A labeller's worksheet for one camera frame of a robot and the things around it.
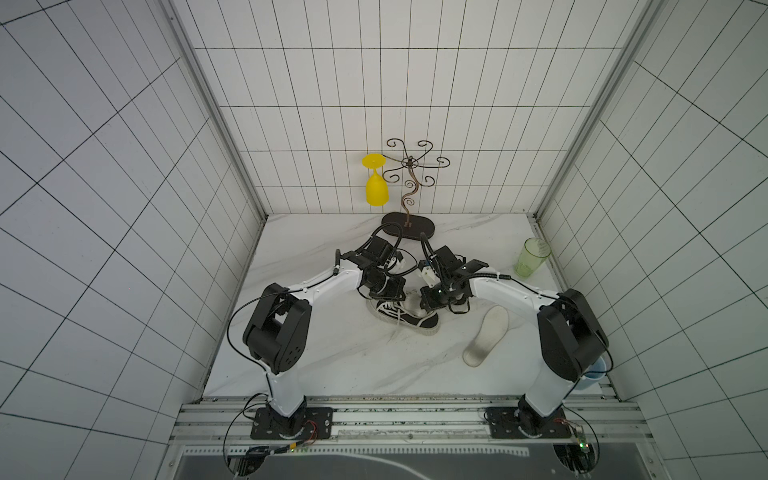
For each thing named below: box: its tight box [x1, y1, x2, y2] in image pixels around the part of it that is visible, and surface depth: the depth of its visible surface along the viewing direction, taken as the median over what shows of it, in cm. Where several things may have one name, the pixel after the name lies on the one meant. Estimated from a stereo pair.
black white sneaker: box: [366, 287, 440, 334], surface depth 87 cm
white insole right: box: [462, 305, 509, 368], surface depth 87 cm
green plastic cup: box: [514, 237, 552, 279], surface depth 102 cm
